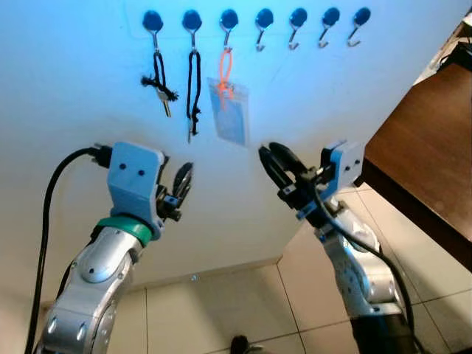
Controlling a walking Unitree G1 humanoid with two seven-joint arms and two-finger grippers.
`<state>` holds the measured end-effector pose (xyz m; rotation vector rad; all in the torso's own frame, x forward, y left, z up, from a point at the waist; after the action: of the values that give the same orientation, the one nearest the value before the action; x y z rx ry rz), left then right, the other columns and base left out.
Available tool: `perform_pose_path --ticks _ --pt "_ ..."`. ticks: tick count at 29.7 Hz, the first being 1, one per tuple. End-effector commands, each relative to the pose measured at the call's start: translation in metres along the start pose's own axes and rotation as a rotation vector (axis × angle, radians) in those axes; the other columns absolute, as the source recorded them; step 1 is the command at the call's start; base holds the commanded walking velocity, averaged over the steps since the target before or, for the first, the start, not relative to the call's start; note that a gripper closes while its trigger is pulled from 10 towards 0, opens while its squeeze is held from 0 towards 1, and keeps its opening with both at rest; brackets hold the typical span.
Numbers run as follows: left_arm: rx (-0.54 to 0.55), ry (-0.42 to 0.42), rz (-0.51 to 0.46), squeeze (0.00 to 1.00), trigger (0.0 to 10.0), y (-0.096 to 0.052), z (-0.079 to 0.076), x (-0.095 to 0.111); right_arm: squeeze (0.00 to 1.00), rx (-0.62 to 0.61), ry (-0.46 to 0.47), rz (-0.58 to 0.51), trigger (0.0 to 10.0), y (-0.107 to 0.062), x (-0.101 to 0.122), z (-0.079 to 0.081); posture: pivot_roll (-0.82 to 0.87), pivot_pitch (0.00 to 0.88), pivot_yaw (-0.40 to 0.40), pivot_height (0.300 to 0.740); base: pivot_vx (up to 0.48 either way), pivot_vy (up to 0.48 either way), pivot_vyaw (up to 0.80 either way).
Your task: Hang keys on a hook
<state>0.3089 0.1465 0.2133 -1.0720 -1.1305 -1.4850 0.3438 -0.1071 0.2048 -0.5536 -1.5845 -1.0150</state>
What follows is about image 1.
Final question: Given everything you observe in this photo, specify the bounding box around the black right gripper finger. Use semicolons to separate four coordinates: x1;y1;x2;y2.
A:
269;142;307;178
258;146;290;189

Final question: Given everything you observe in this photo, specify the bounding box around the white partition panel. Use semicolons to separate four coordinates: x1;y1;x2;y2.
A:
0;0;472;303

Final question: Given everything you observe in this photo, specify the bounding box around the clear badge holder orange loop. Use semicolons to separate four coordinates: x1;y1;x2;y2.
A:
208;46;251;147

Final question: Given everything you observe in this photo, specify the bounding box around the dark brown wooden table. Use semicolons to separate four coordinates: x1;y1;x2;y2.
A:
355;63;472;270

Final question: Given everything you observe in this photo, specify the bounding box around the black robot foot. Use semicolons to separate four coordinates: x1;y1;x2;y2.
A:
230;336;263;354

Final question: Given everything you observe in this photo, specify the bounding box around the black bag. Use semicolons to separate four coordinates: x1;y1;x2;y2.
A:
440;41;472;72

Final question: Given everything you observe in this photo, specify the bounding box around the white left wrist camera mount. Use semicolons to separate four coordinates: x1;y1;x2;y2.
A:
107;142;167;238

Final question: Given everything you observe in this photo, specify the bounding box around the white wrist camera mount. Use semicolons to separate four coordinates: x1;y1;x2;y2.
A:
107;142;167;238
321;140;366;198

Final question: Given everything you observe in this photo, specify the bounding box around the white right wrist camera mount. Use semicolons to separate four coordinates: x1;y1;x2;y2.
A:
321;140;366;198

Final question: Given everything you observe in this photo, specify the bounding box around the key on long black cord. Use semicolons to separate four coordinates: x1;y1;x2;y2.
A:
184;48;204;145

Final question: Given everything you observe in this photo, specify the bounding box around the key on frayed black cord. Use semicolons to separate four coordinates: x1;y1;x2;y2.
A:
142;50;179;119

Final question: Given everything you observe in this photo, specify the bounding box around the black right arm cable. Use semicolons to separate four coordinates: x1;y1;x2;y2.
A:
306;173;428;354

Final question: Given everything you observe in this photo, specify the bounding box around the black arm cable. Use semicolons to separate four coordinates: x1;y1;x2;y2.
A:
306;173;428;354
24;146;113;354

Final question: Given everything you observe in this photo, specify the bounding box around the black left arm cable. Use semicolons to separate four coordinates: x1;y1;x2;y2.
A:
24;146;113;354

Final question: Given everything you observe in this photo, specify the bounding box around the blue-based metal wall hook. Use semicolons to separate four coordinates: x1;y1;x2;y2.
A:
319;7;341;49
219;9;240;51
142;10;164;51
254;8;275;52
181;10;203;51
288;7;309;51
347;7;372;48

